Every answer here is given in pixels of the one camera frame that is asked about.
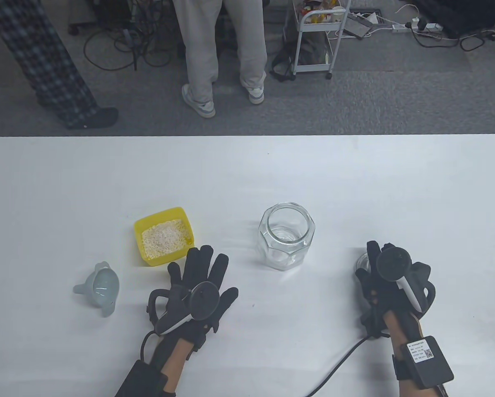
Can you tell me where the black box with white label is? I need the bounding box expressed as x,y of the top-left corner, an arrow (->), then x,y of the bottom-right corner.
394,336 -> 454,389

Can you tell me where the plain black forearm box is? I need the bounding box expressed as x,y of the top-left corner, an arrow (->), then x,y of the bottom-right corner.
115,360 -> 168,397

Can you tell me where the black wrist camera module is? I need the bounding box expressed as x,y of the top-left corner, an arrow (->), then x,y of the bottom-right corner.
360,306 -> 387,340
190,331 -> 209,354

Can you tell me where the person's right forearm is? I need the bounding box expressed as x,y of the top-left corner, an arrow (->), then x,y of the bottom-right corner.
382,312 -> 442,397

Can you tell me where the black fabric bundle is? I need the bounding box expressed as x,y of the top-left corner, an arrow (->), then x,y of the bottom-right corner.
413,0 -> 495,38

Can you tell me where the pile of colourful packets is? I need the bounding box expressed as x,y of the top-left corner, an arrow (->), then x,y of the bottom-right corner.
299,0 -> 345,23

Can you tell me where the pale blue funnel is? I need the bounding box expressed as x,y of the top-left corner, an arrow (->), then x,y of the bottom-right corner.
73,261 -> 120,318

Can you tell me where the person's left forearm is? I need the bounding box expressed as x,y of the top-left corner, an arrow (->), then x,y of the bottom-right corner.
150,337 -> 194,397

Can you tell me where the person's right hand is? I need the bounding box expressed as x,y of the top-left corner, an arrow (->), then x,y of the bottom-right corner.
355,241 -> 432,340

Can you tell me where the black and white controller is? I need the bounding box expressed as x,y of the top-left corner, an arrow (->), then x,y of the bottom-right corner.
376,245 -> 424,311
147,282 -> 221,335

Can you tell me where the clear glass jar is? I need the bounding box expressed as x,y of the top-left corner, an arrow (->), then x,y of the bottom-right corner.
259,202 -> 315,271

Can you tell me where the yellow plastic container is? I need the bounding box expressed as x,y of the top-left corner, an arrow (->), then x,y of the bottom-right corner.
133,207 -> 195,268

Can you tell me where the person's left hand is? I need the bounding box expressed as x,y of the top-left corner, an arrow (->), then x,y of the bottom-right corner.
154,245 -> 239,352

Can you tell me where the black bag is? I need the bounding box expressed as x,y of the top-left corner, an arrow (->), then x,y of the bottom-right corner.
270,31 -> 331,82

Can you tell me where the white power strip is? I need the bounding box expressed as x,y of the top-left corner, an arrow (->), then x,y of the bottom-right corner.
392,23 -> 444,33

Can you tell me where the tangle of black floor cables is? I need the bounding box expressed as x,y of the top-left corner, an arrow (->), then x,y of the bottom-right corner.
83,0 -> 180,72

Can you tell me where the thin black glove cable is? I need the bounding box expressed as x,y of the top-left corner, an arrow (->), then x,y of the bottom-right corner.
141,331 -> 157,364

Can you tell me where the white wheeled cart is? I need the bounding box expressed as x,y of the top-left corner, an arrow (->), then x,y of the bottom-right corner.
287,0 -> 351,80

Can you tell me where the white sneaker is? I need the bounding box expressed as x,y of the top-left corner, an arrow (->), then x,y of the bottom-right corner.
182,84 -> 216,119
240,76 -> 267,105

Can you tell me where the smooth black cable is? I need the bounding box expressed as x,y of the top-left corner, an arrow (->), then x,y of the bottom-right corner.
307,336 -> 372,397

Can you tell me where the black looped floor cable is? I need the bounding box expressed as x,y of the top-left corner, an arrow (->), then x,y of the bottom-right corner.
409,27 -> 486,52

